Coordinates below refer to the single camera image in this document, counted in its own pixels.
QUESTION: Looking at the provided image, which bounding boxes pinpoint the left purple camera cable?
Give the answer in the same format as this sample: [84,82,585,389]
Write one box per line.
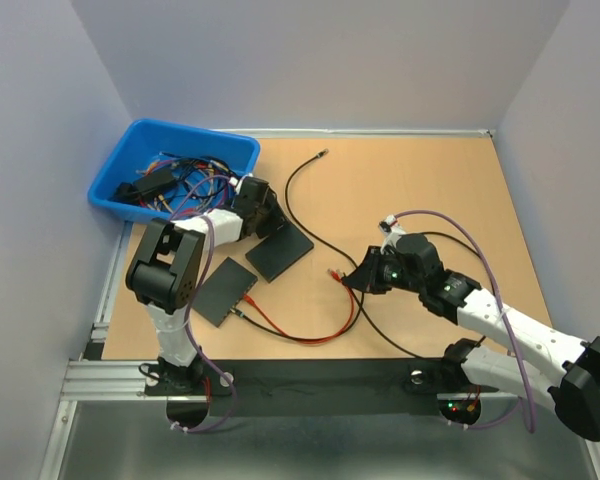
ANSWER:
[168,172,239,435]

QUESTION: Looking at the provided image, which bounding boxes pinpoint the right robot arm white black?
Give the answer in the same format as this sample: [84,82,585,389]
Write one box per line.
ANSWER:
[343,233,600,442]

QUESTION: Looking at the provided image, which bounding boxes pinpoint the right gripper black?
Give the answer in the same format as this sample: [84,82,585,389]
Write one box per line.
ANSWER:
[341,245,424,295]

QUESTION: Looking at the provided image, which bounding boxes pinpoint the black base mat strip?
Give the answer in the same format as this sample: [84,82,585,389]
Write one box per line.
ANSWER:
[138,358,475,418]

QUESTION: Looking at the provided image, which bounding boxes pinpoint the blue plastic bin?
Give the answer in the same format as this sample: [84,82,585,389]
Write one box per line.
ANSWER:
[87,118,260,224]

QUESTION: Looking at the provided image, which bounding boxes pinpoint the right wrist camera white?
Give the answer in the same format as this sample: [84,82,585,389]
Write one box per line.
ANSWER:
[378,215,406,251]

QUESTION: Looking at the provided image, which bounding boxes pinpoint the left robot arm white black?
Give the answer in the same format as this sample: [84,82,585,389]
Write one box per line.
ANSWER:
[125,175,288,394]

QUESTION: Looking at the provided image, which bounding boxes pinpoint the aluminium frame rail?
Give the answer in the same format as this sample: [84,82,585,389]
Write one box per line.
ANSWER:
[61,237,595,479]

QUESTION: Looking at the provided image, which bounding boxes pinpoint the black network switch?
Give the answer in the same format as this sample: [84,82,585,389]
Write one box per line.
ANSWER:
[192,258,257,328]
[245,223,314,283]

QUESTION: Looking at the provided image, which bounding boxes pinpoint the long black cable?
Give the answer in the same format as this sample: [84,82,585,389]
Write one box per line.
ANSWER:
[232,148,369,346]

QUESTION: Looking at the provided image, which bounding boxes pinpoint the red ethernet cable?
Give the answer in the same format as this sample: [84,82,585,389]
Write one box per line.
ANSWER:
[243,268,356,344]

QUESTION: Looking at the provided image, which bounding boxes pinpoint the tangled cables in bin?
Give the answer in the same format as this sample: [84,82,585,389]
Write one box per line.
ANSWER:
[110,152,239,214]

